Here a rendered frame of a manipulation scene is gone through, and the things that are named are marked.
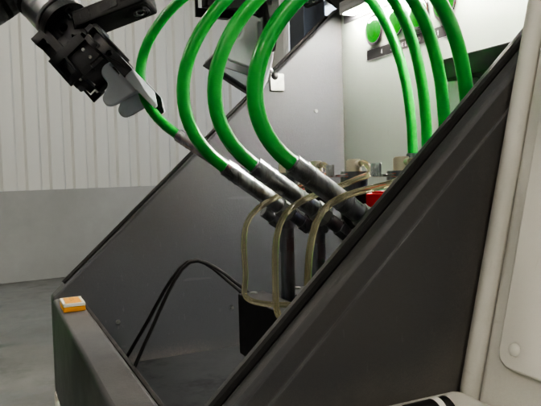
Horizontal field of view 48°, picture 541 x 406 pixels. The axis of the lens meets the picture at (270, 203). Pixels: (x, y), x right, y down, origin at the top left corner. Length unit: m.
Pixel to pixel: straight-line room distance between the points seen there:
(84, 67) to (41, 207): 6.38
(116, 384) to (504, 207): 0.37
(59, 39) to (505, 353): 0.72
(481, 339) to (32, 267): 6.93
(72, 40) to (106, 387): 0.49
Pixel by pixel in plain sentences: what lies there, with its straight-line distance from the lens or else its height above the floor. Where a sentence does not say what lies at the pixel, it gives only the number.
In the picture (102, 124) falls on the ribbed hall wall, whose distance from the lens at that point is 7.42.
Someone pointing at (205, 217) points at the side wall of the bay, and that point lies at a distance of 1.06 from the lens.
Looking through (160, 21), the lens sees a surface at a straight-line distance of 0.87.
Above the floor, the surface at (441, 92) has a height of 1.22.
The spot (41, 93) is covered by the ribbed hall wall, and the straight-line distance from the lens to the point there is 7.35.
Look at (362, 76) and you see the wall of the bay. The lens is 1.13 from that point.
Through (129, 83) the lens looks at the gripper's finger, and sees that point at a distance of 0.84.
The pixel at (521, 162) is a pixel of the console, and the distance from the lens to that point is 0.47.
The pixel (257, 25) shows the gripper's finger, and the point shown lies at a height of 1.31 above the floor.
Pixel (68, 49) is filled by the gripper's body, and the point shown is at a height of 1.31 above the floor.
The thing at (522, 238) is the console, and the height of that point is 1.09.
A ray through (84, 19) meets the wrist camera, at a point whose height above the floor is 1.36.
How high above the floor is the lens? 1.14
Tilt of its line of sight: 3 degrees down
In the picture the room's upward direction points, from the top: 2 degrees counter-clockwise
